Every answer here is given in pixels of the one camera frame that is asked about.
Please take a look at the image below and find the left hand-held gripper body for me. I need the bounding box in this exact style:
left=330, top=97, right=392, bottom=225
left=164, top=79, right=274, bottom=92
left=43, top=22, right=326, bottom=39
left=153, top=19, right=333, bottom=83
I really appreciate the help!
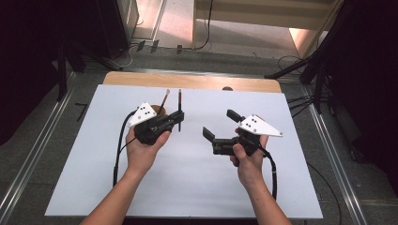
left=127, top=101, right=173, bottom=145

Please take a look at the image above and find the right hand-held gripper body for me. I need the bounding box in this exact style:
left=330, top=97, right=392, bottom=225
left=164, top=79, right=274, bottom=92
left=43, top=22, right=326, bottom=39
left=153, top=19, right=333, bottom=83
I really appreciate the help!
left=211, top=113, right=284, bottom=158

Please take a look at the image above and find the tan bear pen holder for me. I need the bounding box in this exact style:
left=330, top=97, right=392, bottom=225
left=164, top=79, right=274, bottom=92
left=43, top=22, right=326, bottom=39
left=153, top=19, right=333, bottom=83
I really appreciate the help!
left=150, top=104, right=169, bottom=117

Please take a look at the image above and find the brown pencil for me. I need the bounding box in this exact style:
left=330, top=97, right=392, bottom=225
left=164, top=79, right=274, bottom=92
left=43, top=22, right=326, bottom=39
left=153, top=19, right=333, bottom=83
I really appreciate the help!
left=158, top=88, right=172, bottom=116

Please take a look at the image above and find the person's left hand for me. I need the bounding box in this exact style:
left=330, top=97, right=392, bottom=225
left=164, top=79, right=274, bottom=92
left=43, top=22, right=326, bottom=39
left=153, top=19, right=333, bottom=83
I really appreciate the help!
left=125, top=125, right=172, bottom=174

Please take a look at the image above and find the person's right hand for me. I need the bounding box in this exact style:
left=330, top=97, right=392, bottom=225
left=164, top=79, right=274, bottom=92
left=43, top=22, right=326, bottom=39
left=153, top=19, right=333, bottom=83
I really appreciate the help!
left=229, top=137, right=270, bottom=190

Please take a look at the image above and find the wooden table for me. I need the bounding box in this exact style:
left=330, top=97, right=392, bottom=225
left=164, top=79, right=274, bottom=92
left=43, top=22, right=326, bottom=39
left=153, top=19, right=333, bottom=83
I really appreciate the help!
left=102, top=70, right=283, bottom=94

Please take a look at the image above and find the white table sheet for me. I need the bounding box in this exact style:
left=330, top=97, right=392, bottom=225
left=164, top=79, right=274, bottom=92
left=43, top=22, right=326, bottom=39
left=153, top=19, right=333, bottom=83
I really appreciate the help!
left=44, top=83, right=324, bottom=219

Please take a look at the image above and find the black tripod stand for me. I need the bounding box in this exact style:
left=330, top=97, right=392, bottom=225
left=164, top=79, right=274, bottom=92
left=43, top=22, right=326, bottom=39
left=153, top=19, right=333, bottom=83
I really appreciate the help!
left=264, top=0, right=355, bottom=115

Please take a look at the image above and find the black metal stand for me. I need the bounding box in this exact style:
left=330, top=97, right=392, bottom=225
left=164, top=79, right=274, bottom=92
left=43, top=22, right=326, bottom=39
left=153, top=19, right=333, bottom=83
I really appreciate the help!
left=55, top=40, right=124, bottom=102

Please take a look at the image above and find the black cabinet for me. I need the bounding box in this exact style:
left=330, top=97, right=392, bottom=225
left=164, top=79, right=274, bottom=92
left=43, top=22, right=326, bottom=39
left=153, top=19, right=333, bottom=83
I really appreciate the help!
left=93, top=0, right=140, bottom=61

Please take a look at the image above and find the light wooden furniture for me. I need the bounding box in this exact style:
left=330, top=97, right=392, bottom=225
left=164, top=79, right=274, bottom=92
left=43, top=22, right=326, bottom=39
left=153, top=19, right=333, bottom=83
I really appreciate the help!
left=191, top=0, right=343, bottom=60

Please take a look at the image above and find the black curtain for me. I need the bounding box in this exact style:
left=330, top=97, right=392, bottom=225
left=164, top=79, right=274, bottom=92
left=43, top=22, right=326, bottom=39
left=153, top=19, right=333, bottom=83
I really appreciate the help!
left=325, top=0, right=398, bottom=188

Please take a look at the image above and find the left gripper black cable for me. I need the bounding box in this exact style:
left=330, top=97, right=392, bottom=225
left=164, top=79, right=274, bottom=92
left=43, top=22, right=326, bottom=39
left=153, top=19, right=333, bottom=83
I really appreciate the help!
left=112, top=109, right=139, bottom=188

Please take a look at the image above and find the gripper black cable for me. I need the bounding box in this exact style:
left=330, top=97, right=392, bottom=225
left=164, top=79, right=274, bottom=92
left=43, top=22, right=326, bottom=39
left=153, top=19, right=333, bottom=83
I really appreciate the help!
left=259, top=146, right=279, bottom=202
left=112, top=109, right=139, bottom=188

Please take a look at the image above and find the bundle of black floor cables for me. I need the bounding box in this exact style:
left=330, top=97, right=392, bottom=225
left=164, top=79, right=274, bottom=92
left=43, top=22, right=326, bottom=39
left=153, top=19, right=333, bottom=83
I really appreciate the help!
left=285, top=93, right=315, bottom=119

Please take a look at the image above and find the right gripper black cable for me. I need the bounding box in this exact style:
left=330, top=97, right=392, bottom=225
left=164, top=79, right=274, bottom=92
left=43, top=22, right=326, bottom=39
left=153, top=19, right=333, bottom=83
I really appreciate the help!
left=259, top=146, right=279, bottom=202

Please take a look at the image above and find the white floor cable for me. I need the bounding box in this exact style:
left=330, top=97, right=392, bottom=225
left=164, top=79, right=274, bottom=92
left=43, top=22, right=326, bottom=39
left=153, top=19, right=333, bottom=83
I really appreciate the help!
left=109, top=43, right=139, bottom=69

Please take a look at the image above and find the metal floor rail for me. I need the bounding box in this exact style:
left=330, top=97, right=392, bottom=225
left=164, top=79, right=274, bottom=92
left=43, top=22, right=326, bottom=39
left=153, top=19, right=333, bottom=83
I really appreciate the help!
left=299, top=84, right=368, bottom=225
left=0, top=71, right=78, bottom=219

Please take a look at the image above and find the thin black floor cable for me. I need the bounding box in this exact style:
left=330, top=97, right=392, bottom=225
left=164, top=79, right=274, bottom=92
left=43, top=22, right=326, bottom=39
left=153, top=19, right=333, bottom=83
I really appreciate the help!
left=306, top=161, right=343, bottom=225

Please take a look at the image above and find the thin black hanging cable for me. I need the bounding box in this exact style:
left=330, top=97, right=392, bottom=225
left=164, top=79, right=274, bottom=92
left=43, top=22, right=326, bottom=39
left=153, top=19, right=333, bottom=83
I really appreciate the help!
left=194, top=0, right=214, bottom=52

